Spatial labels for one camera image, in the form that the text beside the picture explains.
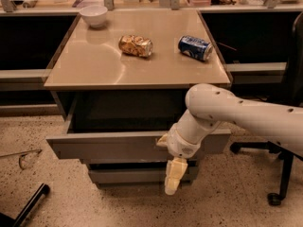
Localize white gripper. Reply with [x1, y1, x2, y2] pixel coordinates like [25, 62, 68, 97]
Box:
[156, 124, 202, 195]

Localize grey top drawer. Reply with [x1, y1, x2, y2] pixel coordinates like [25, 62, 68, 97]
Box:
[45, 93, 232, 163]

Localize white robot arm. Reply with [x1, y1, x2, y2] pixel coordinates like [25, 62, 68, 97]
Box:
[157, 84, 303, 195]

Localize grey drawer cabinet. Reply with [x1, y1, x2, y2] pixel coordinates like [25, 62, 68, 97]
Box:
[44, 8, 233, 134]

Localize blue soda can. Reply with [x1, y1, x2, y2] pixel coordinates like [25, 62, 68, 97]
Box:
[178, 35, 213, 61]

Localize crushed gold can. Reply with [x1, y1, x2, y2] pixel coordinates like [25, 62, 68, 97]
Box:
[118, 35, 152, 58]

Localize black chair leg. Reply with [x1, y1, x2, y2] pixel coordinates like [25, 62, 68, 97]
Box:
[0, 183, 50, 227]

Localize black office chair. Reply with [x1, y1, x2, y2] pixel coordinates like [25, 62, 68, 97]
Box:
[230, 13, 303, 206]

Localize white ceramic bowl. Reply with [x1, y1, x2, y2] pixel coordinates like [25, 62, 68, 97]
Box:
[80, 5, 108, 27]

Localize clear wire glasses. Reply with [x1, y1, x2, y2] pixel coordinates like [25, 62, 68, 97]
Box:
[0, 148, 42, 170]

